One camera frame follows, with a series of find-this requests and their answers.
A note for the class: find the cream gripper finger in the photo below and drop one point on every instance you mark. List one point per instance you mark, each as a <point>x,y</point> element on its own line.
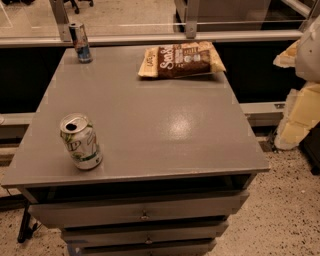
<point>301,114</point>
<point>286,59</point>

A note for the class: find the green white 7up can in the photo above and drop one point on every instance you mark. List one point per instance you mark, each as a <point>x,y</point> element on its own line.
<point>79,137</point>

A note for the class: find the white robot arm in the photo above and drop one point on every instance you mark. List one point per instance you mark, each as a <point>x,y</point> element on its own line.
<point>307,61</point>

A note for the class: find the brown chip bag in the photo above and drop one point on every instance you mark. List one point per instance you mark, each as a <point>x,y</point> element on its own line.
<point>181,60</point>

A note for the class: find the blue silver energy drink can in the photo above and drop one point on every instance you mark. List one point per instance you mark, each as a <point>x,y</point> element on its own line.
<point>80,42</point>

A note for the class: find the middle grey drawer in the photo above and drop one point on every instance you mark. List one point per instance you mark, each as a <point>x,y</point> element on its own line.
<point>146,233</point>

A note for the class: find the grey drawer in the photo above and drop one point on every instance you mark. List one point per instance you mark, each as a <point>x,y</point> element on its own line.
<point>146,233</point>
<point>134,210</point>
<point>170,248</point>

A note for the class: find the bottom grey drawer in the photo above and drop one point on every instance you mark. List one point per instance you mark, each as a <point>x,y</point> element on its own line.
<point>170,248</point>

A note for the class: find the top grey drawer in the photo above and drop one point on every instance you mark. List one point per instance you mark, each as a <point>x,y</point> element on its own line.
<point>134,210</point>

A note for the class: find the metal railing frame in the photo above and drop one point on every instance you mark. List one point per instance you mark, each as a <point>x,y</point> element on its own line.
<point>39,23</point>

